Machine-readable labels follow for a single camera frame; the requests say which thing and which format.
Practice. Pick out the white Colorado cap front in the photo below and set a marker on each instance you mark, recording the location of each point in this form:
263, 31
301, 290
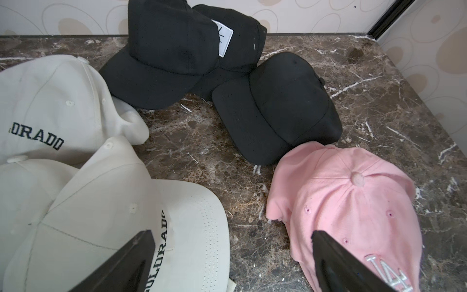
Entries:
106, 203

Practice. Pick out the pink LA cap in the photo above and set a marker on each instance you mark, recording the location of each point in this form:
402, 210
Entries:
362, 201

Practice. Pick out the black cap plain front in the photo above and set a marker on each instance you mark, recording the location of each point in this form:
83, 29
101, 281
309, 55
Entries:
279, 106

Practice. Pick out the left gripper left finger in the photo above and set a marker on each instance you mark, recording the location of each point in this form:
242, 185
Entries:
125, 271

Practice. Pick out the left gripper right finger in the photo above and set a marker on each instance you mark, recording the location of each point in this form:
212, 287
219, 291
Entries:
339, 271

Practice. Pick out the black cap back left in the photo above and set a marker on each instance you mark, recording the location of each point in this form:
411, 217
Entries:
170, 48

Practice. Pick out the black frame post right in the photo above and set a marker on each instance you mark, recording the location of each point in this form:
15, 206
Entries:
389, 17

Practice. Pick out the white cap back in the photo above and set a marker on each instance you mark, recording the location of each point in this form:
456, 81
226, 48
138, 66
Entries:
59, 107

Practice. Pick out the black cap with white label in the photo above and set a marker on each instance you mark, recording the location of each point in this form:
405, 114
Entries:
242, 40

